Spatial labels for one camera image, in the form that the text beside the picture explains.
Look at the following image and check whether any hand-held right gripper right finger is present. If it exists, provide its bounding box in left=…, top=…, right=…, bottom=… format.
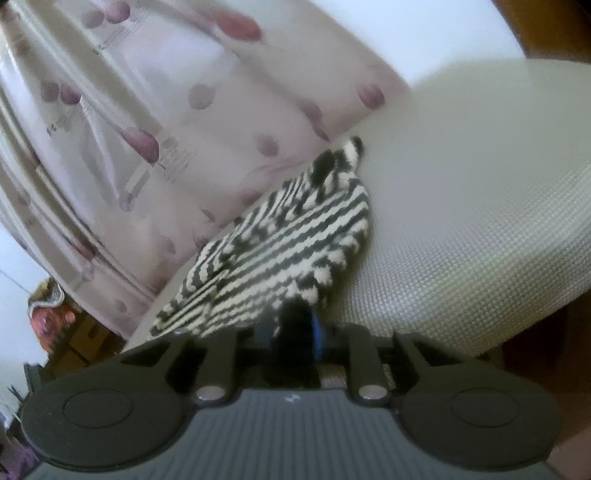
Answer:
left=311, top=313, right=472, bottom=408

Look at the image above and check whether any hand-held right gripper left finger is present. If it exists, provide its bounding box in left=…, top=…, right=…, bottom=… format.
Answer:
left=122, top=300, right=313, bottom=408

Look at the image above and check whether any black and white striped knit sweater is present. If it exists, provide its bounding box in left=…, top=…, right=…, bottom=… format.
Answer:
left=148, top=136, right=375, bottom=388

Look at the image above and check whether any grey woven table cover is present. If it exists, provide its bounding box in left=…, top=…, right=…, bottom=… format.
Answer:
left=124, top=59, right=591, bottom=361

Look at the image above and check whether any cardboard box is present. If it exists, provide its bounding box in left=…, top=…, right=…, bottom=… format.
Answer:
left=46, top=309, right=127, bottom=377

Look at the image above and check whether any red patterned bag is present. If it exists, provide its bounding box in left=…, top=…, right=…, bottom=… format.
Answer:
left=27, top=277, right=77, bottom=356

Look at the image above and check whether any pink leaf print curtain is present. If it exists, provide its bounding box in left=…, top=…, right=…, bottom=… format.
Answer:
left=0, top=0, right=411, bottom=343

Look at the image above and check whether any brown wooden door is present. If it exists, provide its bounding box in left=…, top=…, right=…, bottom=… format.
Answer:
left=490, top=0, right=591, bottom=62

